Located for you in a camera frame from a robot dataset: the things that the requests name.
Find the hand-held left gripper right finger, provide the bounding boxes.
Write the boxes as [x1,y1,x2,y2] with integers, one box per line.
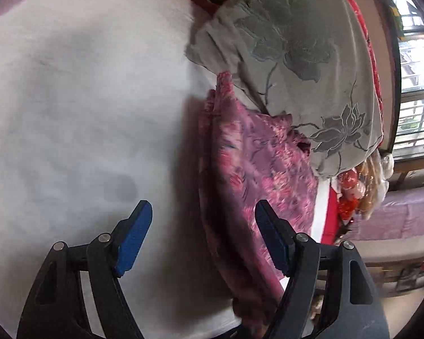
[255,199,390,339]

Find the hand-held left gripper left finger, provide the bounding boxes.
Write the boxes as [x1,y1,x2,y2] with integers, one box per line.
[17,200,153,339]

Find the purple floral garment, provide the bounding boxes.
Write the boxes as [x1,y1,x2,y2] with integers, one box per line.
[198,71,319,336]

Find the plain red cloth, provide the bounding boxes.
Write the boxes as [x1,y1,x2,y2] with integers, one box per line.
[320,194,350,246]

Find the plush toy in plastic bag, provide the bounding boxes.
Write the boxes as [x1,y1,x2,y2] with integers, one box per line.
[336,152,394,223]

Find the wooden bench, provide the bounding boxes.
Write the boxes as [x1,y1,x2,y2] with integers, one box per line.
[357,233,424,297]

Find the purple cloth cover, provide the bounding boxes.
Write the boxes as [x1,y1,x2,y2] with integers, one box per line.
[350,187,424,244]

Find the white quilted blanket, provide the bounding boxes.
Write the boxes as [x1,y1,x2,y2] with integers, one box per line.
[0,0,336,339]

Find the grey floral pillow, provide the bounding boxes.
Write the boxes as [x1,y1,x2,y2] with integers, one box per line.
[185,0,384,179]

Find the barred window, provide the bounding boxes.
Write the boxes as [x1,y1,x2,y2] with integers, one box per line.
[375,0,424,163]

